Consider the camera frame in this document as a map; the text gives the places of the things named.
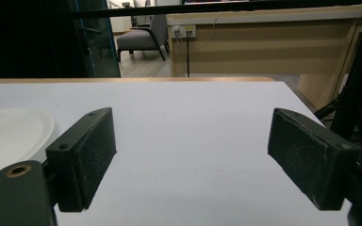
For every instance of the wooden table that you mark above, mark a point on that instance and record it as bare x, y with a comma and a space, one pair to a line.
138, 79

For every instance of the black metal bar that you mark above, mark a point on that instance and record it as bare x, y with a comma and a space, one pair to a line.
201, 8

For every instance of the black tripod stand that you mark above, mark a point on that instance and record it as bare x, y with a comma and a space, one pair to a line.
355, 109

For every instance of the white utensil rack stand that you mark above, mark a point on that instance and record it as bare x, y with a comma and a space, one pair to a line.
12, 135

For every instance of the grey armchair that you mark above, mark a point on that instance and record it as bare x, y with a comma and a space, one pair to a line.
138, 39

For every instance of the dark glass cabinet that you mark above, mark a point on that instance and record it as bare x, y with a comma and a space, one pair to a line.
103, 47

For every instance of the white table mat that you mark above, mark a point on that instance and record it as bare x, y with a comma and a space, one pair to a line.
185, 141

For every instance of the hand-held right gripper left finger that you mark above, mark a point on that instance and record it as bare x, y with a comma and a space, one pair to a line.
81, 160

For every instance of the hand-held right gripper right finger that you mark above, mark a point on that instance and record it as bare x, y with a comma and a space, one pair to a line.
311, 160

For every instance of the black curtain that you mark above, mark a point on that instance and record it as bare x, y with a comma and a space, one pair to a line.
22, 37

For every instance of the white wall power socket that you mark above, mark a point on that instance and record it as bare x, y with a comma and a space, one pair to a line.
184, 31

